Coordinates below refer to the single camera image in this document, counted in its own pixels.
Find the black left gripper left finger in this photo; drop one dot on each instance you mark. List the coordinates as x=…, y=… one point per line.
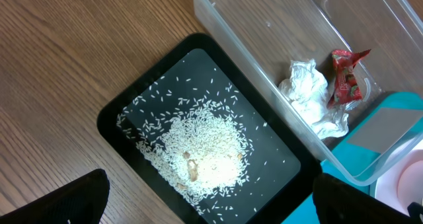
x=80, y=201

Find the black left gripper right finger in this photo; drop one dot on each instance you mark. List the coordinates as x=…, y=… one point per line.
x=337, y=202

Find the pink shallow bowl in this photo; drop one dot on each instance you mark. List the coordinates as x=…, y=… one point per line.
x=410, y=185

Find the red snack wrapper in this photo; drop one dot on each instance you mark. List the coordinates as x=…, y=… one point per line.
x=346, y=88

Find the white napkin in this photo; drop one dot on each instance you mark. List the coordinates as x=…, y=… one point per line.
x=307, y=91

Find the pile of rice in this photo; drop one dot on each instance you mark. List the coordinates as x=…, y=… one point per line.
x=207, y=142

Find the white round plate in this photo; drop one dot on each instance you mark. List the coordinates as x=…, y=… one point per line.
x=384, y=189

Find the teal serving tray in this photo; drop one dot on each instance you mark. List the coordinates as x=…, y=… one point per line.
x=389, y=131

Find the black rectangular tray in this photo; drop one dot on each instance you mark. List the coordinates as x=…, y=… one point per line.
x=198, y=51

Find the clear plastic storage bin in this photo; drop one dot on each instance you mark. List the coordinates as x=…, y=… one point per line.
x=263, y=37

